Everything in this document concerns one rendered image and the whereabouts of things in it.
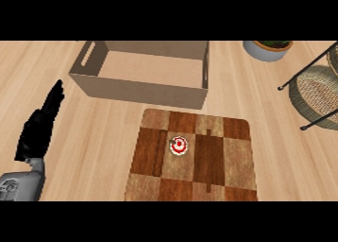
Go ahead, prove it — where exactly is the grey potted plant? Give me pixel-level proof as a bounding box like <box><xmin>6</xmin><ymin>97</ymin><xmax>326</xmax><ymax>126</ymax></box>
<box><xmin>242</xmin><ymin>41</ymin><xmax>295</xmax><ymax>62</ymax></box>

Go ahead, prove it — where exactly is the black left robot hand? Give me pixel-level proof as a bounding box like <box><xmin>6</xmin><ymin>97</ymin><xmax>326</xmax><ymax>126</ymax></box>
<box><xmin>14</xmin><ymin>78</ymin><xmax>65</xmax><ymax>164</ymax></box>

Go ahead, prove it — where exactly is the tiered wicker basket black frame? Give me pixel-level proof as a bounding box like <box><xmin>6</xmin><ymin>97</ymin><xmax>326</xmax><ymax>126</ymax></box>
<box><xmin>276</xmin><ymin>41</ymin><xmax>338</xmax><ymax>131</ymax></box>

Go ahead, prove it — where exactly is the checkered wooden cutting board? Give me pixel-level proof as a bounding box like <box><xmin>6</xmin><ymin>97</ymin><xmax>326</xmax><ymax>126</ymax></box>
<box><xmin>123</xmin><ymin>108</ymin><xmax>260</xmax><ymax>202</ymax></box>

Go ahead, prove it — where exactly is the brown cardboard box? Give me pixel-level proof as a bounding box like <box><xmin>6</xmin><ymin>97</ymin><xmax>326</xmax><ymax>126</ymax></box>
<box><xmin>67</xmin><ymin>41</ymin><xmax>211</xmax><ymax>111</ymax></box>

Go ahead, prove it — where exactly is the red and white tomato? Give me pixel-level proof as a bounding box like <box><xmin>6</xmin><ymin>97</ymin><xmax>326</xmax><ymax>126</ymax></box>
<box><xmin>168</xmin><ymin>135</ymin><xmax>190</xmax><ymax>156</ymax></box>

